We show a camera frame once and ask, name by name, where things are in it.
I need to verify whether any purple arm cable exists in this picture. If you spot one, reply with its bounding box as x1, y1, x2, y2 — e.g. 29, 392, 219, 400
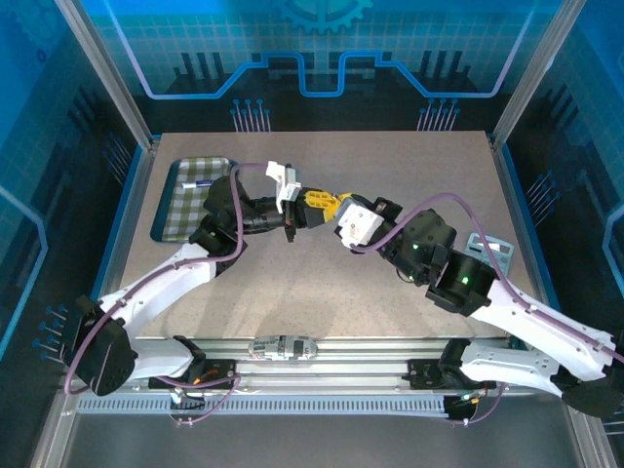
64, 163, 272, 429
349, 193, 624, 428

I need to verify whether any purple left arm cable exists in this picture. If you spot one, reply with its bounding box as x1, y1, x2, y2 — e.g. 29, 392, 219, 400
64, 163, 272, 429

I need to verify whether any green checkered cloth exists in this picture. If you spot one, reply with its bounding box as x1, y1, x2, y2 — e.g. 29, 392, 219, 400
163, 156, 233, 240

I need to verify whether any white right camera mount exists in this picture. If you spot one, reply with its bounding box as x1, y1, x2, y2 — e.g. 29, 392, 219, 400
339, 207, 386, 250

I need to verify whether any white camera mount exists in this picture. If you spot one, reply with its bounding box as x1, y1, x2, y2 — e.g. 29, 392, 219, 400
264, 159, 293, 215
339, 207, 386, 250

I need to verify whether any slotted grey cable duct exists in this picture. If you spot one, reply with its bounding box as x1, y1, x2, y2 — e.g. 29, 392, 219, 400
72, 393, 452, 416

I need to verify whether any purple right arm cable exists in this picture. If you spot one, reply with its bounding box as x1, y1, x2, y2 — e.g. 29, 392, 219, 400
349, 193, 624, 428

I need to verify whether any checkered green tray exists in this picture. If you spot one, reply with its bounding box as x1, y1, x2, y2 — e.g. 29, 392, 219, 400
149, 155, 241, 244

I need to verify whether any aluminium frame post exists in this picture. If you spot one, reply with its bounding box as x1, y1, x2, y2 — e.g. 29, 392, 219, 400
489, 0, 589, 147
53, 0, 156, 150

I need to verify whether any black white label sticker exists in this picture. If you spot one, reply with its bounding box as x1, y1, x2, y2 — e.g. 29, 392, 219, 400
248, 334, 319, 362

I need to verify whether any blue-edged aluminium side rail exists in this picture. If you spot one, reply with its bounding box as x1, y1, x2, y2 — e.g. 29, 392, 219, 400
28, 135, 162, 468
489, 134, 618, 468

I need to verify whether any aluminium mounting rail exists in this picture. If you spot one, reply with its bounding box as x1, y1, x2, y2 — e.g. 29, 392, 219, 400
131, 334, 557, 394

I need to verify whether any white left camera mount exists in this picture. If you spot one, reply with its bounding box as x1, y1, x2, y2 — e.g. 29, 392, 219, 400
264, 159, 293, 215

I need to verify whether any grey calculator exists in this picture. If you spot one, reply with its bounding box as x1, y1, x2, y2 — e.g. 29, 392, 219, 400
460, 232, 516, 274

